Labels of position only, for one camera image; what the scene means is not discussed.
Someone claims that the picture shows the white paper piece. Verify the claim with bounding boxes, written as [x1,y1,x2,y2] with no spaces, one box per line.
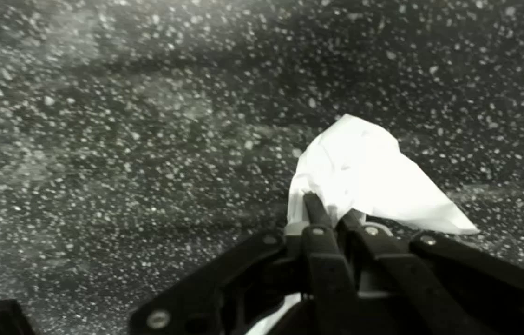
[285,113,477,234]

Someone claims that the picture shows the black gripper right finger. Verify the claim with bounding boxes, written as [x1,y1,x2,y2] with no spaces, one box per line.
[336,213,524,335]

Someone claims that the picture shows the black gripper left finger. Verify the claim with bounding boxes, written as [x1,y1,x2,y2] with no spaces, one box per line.
[128,193,354,335]

